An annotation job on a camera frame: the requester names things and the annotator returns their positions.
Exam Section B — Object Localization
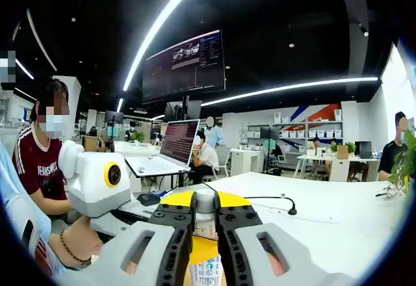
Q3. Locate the white chest-worn device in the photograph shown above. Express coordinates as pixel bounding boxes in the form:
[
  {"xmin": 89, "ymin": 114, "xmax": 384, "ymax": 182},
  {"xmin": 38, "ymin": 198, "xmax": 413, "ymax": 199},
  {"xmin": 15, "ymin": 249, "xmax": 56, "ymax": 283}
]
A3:
[{"xmin": 5, "ymin": 193, "xmax": 53, "ymax": 261}]

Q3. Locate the potted green plant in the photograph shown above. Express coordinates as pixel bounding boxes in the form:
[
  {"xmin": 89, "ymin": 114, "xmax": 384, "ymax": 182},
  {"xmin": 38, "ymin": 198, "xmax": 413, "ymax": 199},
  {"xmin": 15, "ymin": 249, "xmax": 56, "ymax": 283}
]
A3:
[{"xmin": 385, "ymin": 126, "xmax": 416, "ymax": 199}]

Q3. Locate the black desktop monitor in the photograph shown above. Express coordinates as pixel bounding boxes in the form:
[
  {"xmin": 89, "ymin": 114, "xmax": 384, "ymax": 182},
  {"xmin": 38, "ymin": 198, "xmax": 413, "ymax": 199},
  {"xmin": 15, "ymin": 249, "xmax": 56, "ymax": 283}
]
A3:
[
  {"xmin": 354, "ymin": 140, "xmax": 374, "ymax": 159},
  {"xmin": 259, "ymin": 126, "xmax": 281, "ymax": 140},
  {"xmin": 104, "ymin": 110, "xmax": 125, "ymax": 126}
]

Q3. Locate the person's left hand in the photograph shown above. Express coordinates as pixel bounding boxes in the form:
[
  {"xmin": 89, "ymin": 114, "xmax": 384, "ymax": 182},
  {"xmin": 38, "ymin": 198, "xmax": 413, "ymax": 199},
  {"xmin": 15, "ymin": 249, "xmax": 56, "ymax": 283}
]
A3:
[{"xmin": 64, "ymin": 214, "xmax": 111, "ymax": 263}]

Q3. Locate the large window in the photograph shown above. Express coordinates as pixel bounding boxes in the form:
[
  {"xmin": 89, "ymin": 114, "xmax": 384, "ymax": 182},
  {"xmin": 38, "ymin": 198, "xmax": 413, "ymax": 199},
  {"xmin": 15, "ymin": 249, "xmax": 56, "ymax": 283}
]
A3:
[{"xmin": 380, "ymin": 44, "xmax": 416, "ymax": 131}]

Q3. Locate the white cabinet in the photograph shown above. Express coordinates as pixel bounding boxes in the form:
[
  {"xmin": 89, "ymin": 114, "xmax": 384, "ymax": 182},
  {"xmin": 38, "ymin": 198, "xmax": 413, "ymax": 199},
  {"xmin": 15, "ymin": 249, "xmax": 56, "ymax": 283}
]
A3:
[{"xmin": 229, "ymin": 148, "xmax": 265, "ymax": 176}]

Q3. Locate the white office desk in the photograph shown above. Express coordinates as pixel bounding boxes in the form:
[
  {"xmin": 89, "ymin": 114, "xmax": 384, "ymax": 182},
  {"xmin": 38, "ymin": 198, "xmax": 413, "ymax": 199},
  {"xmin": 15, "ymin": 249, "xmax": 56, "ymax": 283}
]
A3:
[{"xmin": 297, "ymin": 153, "xmax": 381, "ymax": 183}]

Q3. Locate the brown bead bracelet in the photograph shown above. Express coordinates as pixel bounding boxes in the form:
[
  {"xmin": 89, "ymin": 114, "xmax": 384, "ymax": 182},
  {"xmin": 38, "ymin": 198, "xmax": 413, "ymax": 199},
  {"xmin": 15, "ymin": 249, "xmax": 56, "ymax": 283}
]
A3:
[{"xmin": 59, "ymin": 229, "xmax": 93, "ymax": 265}]

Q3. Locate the black laptop stand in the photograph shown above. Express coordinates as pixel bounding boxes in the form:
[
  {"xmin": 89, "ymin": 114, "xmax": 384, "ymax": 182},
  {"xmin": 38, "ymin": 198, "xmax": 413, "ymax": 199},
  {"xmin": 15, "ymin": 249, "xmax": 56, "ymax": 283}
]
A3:
[{"xmin": 139, "ymin": 168, "xmax": 192, "ymax": 196}]

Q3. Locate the row of white storage bins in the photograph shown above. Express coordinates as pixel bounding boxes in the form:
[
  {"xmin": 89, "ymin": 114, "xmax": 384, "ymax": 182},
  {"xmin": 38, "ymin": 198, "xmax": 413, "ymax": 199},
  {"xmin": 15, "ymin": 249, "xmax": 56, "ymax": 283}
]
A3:
[{"xmin": 281, "ymin": 129, "xmax": 343, "ymax": 139}]

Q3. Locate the white toothpaste tube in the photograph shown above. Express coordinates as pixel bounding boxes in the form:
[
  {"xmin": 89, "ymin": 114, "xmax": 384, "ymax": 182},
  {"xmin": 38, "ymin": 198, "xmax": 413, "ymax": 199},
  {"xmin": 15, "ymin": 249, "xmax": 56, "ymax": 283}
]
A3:
[{"xmin": 188, "ymin": 213, "xmax": 226, "ymax": 286}]

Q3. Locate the white table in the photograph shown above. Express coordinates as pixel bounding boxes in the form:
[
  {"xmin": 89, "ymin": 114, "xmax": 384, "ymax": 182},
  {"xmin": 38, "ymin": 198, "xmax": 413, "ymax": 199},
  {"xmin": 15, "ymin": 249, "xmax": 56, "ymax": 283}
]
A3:
[{"xmin": 107, "ymin": 171, "xmax": 411, "ymax": 280}]

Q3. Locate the black oval desk device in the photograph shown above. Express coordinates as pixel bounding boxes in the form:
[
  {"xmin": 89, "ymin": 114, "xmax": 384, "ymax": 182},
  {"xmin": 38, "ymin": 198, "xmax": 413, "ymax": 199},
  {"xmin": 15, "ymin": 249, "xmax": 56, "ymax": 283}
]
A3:
[{"xmin": 136, "ymin": 192, "xmax": 162, "ymax": 207}]

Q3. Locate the large hanging monitor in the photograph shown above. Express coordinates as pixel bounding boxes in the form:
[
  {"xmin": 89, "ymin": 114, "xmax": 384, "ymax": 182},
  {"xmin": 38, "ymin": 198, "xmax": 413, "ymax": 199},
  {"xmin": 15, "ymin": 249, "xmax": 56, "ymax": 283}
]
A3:
[{"xmin": 141, "ymin": 29, "xmax": 227, "ymax": 105}]

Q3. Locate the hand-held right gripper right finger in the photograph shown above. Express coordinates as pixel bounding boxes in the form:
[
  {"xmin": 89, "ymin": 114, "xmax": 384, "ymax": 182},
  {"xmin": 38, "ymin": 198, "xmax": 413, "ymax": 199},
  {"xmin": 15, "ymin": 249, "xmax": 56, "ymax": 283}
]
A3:
[{"xmin": 213, "ymin": 190, "xmax": 356, "ymax": 286}]

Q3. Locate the person's light blue shirt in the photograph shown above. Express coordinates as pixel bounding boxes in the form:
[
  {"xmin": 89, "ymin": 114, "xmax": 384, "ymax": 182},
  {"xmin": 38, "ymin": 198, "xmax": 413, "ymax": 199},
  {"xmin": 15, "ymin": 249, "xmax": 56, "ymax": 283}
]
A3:
[{"xmin": 0, "ymin": 141, "xmax": 55, "ymax": 277}]

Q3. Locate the white storage shelf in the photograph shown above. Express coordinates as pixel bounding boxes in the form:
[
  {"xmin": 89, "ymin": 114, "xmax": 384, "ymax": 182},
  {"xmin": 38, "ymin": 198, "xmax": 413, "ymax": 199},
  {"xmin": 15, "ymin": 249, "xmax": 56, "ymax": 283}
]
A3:
[{"xmin": 245, "ymin": 112, "xmax": 344, "ymax": 140}]

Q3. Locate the long ceiling light strip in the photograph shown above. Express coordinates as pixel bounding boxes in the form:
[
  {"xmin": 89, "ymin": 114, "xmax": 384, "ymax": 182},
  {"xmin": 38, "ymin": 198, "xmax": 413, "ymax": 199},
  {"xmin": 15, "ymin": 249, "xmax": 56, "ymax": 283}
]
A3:
[
  {"xmin": 200, "ymin": 77, "xmax": 380, "ymax": 107},
  {"xmin": 122, "ymin": 0, "xmax": 212, "ymax": 92}
]

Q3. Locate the white open laptop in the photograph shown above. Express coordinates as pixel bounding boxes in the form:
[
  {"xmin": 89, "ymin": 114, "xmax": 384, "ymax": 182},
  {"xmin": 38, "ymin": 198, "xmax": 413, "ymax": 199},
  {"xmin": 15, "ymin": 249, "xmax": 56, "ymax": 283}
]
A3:
[{"xmin": 125, "ymin": 119, "xmax": 201, "ymax": 179}]

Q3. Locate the grey office chair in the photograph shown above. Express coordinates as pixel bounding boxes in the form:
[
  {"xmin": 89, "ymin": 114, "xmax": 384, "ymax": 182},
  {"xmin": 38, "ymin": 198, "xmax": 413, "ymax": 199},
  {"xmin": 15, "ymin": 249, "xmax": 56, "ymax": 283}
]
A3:
[{"xmin": 213, "ymin": 146, "xmax": 231, "ymax": 179}]

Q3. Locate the small dark hanging monitor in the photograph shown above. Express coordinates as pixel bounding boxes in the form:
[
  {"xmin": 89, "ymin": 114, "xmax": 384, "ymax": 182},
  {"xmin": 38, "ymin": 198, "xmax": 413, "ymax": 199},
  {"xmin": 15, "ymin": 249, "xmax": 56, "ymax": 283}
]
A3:
[{"xmin": 164, "ymin": 99, "xmax": 203, "ymax": 123}]

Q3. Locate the black gooseneck microphone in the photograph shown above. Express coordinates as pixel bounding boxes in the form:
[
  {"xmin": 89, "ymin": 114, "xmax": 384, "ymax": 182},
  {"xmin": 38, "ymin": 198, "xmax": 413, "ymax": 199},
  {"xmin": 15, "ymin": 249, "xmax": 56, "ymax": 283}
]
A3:
[{"xmin": 243, "ymin": 196, "xmax": 298, "ymax": 216}]

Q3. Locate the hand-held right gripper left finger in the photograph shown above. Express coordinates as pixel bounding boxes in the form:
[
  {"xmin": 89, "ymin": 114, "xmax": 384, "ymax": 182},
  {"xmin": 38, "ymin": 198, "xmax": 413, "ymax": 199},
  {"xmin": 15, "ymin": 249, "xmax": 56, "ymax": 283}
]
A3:
[{"xmin": 53, "ymin": 190, "xmax": 198, "ymax": 286}]

